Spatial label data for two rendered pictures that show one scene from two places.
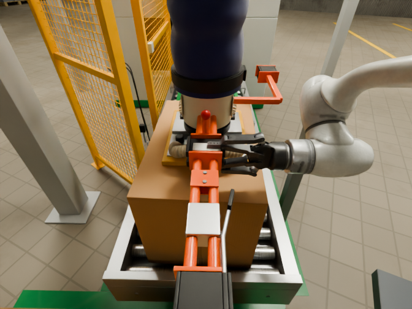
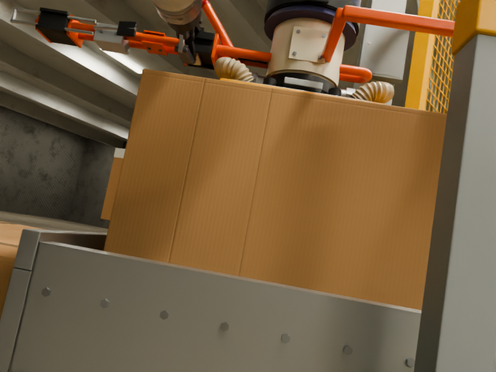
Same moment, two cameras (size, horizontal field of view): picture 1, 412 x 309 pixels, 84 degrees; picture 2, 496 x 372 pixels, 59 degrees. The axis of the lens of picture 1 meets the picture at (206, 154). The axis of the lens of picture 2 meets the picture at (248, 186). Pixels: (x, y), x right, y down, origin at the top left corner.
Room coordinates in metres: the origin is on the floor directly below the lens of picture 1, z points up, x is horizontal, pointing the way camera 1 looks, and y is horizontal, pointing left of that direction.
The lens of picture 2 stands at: (0.67, -1.00, 0.66)
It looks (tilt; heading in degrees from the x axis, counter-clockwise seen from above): 7 degrees up; 92
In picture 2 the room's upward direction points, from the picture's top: 10 degrees clockwise
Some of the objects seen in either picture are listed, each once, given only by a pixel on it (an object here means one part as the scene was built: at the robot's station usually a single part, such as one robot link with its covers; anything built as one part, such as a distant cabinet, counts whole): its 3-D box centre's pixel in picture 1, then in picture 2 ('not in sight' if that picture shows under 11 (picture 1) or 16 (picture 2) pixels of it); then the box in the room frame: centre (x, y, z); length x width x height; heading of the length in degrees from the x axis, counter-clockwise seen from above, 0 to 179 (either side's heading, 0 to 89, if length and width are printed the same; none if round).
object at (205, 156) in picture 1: (205, 151); (201, 50); (0.47, 0.00, 1.08); 0.10 x 0.08 x 0.06; 89
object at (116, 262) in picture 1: (165, 123); not in sight; (1.52, 0.32, 0.50); 2.31 x 0.05 x 0.19; 179
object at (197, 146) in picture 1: (206, 147); not in sight; (0.46, 0.00, 1.10); 0.07 x 0.03 x 0.01; 89
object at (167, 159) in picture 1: (181, 130); not in sight; (0.72, 0.09, 0.97); 0.34 x 0.10 x 0.05; 179
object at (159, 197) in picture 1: (203, 175); (275, 202); (0.71, 0.01, 0.75); 0.60 x 0.40 x 0.40; 177
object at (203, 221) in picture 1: (203, 224); (113, 38); (0.25, 0.00, 1.07); 0.07 x 0.07 x 0.04; 89
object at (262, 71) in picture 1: (266, 73); not in sight; (1.01, -0.27, 1.08); 0.09 x 0.08 x 0.05; 89
